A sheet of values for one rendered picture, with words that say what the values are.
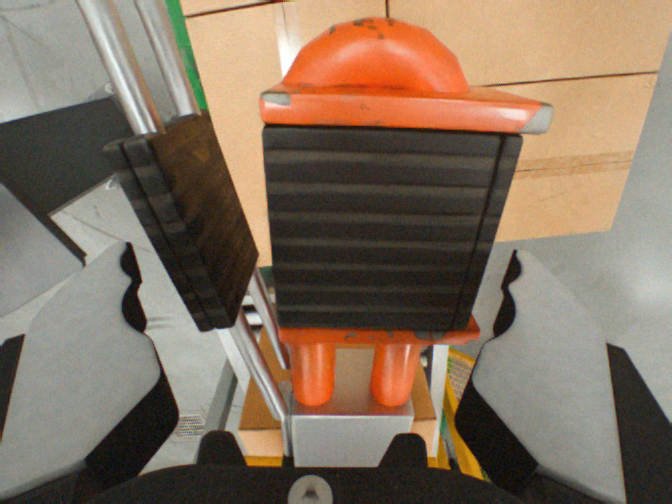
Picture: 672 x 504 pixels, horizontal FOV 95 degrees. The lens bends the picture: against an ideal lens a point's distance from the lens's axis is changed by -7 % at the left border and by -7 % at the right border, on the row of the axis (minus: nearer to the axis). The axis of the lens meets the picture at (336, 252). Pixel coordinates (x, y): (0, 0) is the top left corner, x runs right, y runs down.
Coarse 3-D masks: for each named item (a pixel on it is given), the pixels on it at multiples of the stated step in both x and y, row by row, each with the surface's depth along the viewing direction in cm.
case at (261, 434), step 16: (272, 304) 98; (272, 352) 82; (272, 368) 78; (416, 384) 71; (256, 400) 71; (416, 400) 68; (256, 416) 68; (272, 416) 67; (416, 416) 65; (432, 416) 64; (240, 432) 65; (256, 432) 65; (272, 432) 65; (416, 432) 66; (432, 432) 66; (256, 448) 69; (272, 448) 69; (432, 448) 69
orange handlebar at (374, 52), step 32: (352, 32) 9; (384, 32) 8; (416, 32) 9; (320, 64) 9; (352, 64) 9; (384, 64) 9; (416, 64) 9; (448, 64) 9; (320, 352) 14; (384, 352) 15; (416, 352) 15; (320, 384) 16; (384, 384) 16
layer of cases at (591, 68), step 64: (192, 0) 61; (256, 0) 61; (320, 0) 61; (384, 0) 61; (448, 0) 61; (512, 0) 61; (576, 0) 61; (640, 0) 60; (256, 64) 67; (512, 64) 67; (576, 64) 67; (640, 64) 66; (256, 128) 74; (576, 128) 74; (640, 128) 73; (256, 192) 82; (512, 192) 82; (576, 192) 82
